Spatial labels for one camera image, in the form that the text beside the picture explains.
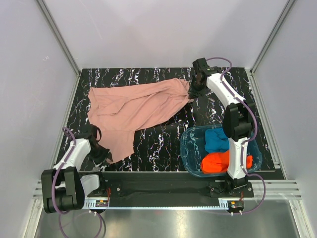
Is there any pink t shirt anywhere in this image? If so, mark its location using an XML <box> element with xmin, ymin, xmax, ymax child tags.
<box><xmin>88</xmin><ymin>78</ymin><xmax>191</xmax><ymax>164</ymax></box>

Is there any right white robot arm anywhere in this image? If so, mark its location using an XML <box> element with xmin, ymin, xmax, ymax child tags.
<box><xmin>188</xmin><ymin>58</ymin><xmax>258</xmax><ymax>197</ymax></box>

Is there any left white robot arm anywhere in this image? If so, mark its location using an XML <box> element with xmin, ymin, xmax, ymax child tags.
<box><xmin>41</xmin><ymin>124</ymin><xmax>111</xmax><ymax>215</ymax></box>

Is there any blue transparent plastic bin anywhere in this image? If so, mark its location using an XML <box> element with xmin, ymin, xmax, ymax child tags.
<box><xmin>180</xmin><ymin>123</ymin><xmax>263</xmax><ymax>179</ymax></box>

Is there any left small control board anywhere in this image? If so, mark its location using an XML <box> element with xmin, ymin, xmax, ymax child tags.
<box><xmin>96</xmin><ymin>200</ymin><xmax>109</xmax><ymax>207</ymax></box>

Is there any small control board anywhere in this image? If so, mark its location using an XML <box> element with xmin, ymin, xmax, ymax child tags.
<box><xmin>229</xmin><ymin>200</ymin><xmax>244</xmax><ymax>210</ymax></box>
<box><xmin>96</xmin><ymin>200</ymin><xmax>109</xmax><ymax>207</ymax></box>

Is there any blue t shirt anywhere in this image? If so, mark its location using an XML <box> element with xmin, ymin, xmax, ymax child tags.
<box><xmin>205</xmin><ymin>127</ymin><xmax>229</xmax><ymax>153</ymax></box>

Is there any orange t shirt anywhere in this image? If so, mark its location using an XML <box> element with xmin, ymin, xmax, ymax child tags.
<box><xmin>200</xmin><ymin>149</ymin><xmax>253</xmax><ymax>175</ymax></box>

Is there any right small control board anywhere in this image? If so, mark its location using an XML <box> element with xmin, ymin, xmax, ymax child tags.
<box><xmin>229</xmin><ymin>200</ymin><xmax>244</xmax><ymax>210</ymax></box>

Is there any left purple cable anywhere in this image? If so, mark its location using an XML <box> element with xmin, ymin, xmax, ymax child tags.
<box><xmin>52</xmin><ymin>126</ymin><xmax>107</xmax><ymax>238</ymax></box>

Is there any purple cable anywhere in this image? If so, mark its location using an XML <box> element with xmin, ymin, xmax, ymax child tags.
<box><xmin>52</xmin><ymin>126</ymin><xmax>107</xmax><ymax>238</ymax></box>
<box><xmin>207</xmin><ymin>56</ymin><xmax>267</xmax><ymax>214</ymax></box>

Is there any right aluminium corner post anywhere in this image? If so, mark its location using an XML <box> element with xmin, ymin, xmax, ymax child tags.
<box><xmin>250</xmin><ymin>0</ymin><xmax>298</xmax><ymax>75</ymax></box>

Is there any aluminium corner post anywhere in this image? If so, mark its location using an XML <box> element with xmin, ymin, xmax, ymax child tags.
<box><xmin>37</xmin><ymin>0</ymin><xmax>82</xmax><ymax>75</ymax></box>
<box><xmin>250</xmin><ymin>0</ymin><xmax>298</xmax><ymax>75</ymax></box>

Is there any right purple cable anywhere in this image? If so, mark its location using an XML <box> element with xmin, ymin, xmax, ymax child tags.
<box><xmin>207</xmin><ymin>56</ymin><xmax>267</xmax><ymax>214</ymax></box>

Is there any aluminium frame rail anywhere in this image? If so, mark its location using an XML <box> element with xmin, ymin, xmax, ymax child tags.
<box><xmin>32</xmin><ymin>179</ymin><xmax>303</xmax><ymax>200</ymax></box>

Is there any left aluminium corner post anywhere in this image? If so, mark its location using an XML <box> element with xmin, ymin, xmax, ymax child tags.
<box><xmin>37</xmin><ymin>0</ymin><xmax>82</xmax><ymax>75</ymax></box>

